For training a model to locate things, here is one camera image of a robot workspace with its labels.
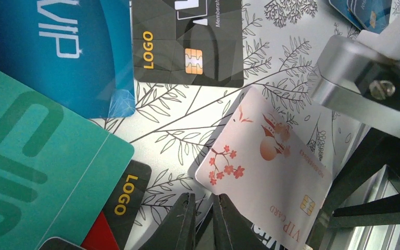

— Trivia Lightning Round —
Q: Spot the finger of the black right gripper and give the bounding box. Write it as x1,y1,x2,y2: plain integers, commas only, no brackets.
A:
328,193,400,228
307,128,400,250

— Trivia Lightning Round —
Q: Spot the black logo card with chip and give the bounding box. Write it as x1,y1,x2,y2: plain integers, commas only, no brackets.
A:
131,0,244,88

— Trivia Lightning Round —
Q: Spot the teal card in pile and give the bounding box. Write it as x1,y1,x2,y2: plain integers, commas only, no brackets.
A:
0,72,134,249

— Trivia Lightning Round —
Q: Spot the white floral VIP card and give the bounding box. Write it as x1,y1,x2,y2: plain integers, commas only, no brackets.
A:
195,87,332,249

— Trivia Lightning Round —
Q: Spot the floral patterned table mat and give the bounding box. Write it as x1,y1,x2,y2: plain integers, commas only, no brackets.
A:
95,1,360,249

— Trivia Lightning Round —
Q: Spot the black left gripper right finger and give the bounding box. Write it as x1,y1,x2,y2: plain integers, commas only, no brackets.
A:
212,194,279,249

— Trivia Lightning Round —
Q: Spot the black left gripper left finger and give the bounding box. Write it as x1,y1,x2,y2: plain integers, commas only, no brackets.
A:
140,193,196,250

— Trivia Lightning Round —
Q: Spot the blue card right pile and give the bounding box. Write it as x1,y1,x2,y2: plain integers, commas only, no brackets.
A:
0,1,135,119

